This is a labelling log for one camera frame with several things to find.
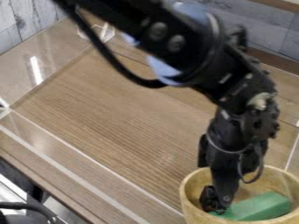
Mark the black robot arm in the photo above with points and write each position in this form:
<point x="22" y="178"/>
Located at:
<point x="194" y="54"/>

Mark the green rectangular block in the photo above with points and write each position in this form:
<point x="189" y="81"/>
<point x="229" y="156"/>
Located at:
<point x="262" y="207"/>

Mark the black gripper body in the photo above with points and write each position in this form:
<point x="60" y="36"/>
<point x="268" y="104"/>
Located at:
<point x="234" y="161"/>

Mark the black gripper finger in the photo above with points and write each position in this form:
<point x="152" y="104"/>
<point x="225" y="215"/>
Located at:
<point x="202" y="157"/>
<point x="209" y="201"/>

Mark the clear acrylic corner bracket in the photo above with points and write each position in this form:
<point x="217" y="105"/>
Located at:
<point x="104" y="32"/>

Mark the black metal bracket with screw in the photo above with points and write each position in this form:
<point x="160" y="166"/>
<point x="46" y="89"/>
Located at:
<point x="46" y="212"/>

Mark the wooden oval bowl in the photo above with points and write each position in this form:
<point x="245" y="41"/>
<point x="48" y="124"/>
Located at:
<point x="274" y="180"/>

